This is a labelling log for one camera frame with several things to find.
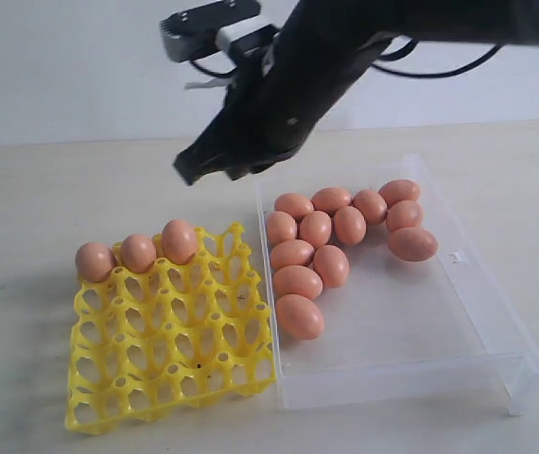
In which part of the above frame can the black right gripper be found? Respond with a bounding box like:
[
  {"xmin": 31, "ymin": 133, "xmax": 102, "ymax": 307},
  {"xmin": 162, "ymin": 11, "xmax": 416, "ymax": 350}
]
[{"xmin": 173, "ymin": 1, "xmax": 392, "ymax": 185}]

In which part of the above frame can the brown egg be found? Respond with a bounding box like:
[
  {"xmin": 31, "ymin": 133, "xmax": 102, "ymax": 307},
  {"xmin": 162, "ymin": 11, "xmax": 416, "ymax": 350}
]
[
  {"xmin": 120, "ymin": 234, "xmax": 157, "ymax": 274},
  {"xmin": 311, "ymin": 186, "xmax": 353, "ymax": 216},
  {"xmin": 275, "ymin": 294, "xmax": 324, "ymax": 341},
  {"xmin": 388, "ymin": 227, "xmax": 439, "ymax": 263},
  {"xmin": 313, "ymin": 245, "xmax": 350, "ymax": 288},
  {"xmin": 274, "ymin": 193, "xmax": 315, "ymax": 222},
  {"xmin": 75, "ymin": 242, "xmax": 116, "ymax": 283},
  {"xmin": 353, "ymin": 189, "xmax": 388, "ymax": 225},
  {"xmin": 378, "ymin": 179, "xmax": 421, "ymax": 208},
  {"xmin": 273, "ymin": 265, "xmax": 323, "ymax": 300},
  {"xmin": 161, "ymin": 219, "xmax": 198, "ymax": 265},
  {"xmin": 266, "ymin": 211, "xmax": 298, "ymax": 246},
  {"xmin": 298, "ymin": 211, "xmax": 332, "ymax": 249},
  {"xmin": 333, "ymin": 206, "xmax": 367, "ymax": 246},
  {"xmin": 269, "ymin": 239, "xmax": 315, "ymax": 271},
  {"xmin": 386, "ymin": 200, "xmax": 424, "ymax": 232}
]

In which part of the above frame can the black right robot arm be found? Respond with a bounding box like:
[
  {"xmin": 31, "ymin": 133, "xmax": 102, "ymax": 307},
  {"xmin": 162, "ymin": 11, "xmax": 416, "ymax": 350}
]
[{"xmin": 160, "ymin": 1, "xmax": 539, "ymax": 184}]

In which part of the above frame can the yellow plastic egg tray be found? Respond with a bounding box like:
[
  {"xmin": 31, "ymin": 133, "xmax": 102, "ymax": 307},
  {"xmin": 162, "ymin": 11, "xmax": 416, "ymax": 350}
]
[{"xmin": 64, "ymin": 222, "xmax": 275, "ymax": 435}]

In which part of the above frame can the clear plastic storage box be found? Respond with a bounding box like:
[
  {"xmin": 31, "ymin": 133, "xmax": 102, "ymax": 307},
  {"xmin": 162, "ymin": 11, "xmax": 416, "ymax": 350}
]
[{"xmin": 256, "ymin": 155, "xmax": 539, "ymax": 416}]

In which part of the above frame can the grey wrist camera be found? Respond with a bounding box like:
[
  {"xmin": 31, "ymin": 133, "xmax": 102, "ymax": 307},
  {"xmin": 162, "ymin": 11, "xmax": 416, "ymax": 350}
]
[{"xmin": 160, "ymin": 1, "xmax": 279, "ymax": 62}]

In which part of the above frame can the black cable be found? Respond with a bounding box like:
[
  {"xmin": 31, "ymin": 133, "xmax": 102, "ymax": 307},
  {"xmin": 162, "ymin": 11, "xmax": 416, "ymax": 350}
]
[{"xmin": 183, "ymin": 37, "xmax": 505, "ymax": 91}]

